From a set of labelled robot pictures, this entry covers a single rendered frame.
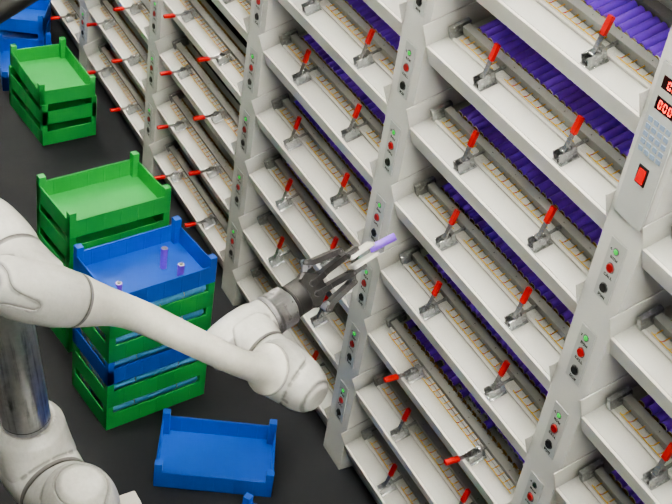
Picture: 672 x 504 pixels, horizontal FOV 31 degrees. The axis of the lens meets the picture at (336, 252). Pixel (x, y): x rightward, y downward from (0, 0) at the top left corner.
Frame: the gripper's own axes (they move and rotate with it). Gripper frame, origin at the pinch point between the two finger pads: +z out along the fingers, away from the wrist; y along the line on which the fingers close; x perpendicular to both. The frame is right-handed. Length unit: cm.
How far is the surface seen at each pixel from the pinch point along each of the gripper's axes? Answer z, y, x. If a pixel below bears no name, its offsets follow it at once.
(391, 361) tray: 1.7, -29.9, 12.8
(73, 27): 48, 66, 234
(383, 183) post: 14.5, 10.1, 3.7
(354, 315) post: 5.1, -20.6, 27.3
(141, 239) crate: -19, 13, 72
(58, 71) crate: 22, 55, 197
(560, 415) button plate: -3, -31, -52
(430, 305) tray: 6.9, -16.2, -6.3
